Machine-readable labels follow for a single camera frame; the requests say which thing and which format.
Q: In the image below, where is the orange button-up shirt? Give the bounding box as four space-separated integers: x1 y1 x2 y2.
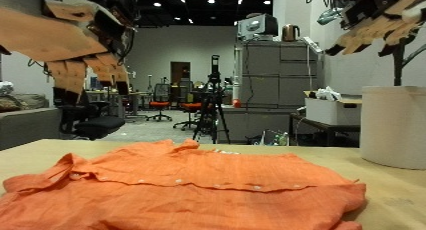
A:
0 138 368 230

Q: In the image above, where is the dark green potted plant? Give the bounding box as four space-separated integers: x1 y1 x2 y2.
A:
392 33 426 88

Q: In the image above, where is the white power strip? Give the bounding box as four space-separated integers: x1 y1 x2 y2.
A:
301 35 325 54

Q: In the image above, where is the crumpled silver foil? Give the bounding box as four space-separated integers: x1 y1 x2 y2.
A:
0 80 16 97

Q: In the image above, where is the copper kettle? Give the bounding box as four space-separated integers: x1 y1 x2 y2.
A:
281 23 303 43

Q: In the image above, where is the brown grey cushion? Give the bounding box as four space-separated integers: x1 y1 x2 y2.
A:
0 93 51 113

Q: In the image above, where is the crumpled white plastic bag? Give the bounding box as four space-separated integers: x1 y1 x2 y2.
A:
315 85 344 102

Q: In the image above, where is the grey boxy monitor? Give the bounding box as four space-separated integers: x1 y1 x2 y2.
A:
236 13 280 42

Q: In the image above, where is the grey couch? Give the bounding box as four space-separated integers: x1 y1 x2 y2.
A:
0 107 64 151

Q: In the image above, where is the grey metal cabinet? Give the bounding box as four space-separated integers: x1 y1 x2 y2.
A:
239 39 325 109

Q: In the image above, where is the black office chair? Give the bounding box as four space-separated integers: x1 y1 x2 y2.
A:
52 89 127 141

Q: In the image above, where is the white cardboard box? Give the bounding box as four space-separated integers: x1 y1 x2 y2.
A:
304 96 364 126

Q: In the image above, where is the brown door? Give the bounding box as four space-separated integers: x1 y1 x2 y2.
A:
171 61 192 86

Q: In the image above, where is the orange seat office chair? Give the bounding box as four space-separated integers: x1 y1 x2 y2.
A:
146 83 175 123
172 79 205 131

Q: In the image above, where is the white cylindrical planter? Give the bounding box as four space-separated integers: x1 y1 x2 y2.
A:
360 85 426 171

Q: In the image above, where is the dark side table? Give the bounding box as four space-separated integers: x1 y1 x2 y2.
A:
289 112 363 148

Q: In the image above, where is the white vertical pole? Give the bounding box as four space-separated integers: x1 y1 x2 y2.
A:
233 44 244 103

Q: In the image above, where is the black device on tripod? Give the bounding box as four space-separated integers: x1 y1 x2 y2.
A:
209 54 223 84

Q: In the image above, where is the plastic bottles bundle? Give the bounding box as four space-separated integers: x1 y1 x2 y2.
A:
259 129 292 147

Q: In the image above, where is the black camera tripod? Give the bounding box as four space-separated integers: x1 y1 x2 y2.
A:
192 81 232 145

